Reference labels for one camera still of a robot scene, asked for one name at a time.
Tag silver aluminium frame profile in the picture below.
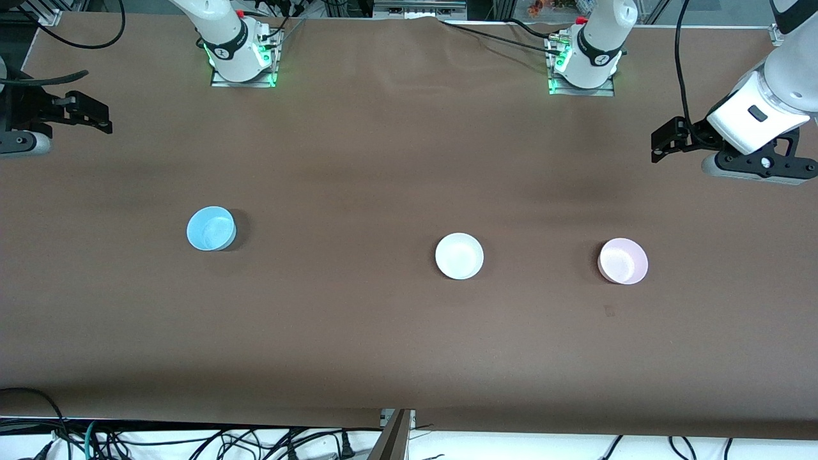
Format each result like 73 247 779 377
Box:
18 0 63 27

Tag light blue bowl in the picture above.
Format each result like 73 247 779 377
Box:
186 206 237 252

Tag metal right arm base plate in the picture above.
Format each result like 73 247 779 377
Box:
210 29 282 88

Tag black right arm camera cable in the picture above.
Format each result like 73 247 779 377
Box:
0 0 126 88

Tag silver metal device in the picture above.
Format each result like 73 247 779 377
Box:
373 0 468 19

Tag thick black looped cable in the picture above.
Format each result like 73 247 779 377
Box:
0 387 71 460

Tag brown table cover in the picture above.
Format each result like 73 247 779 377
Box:
0 11 818 440

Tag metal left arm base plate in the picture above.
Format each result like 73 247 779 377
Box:
548 35 616 97

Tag white bowl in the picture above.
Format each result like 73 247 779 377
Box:
435 233 484 280

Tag black cable to arm base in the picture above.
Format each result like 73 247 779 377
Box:
440 18 566 57

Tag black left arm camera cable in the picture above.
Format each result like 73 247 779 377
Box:
675 0 704 138

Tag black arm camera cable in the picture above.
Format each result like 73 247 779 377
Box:
0 0 126 88
675 0 704 138

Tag pink bowl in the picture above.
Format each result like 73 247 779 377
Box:
598 238 649 285

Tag dark angled support post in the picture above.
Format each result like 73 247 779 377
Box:
367 409 416 460

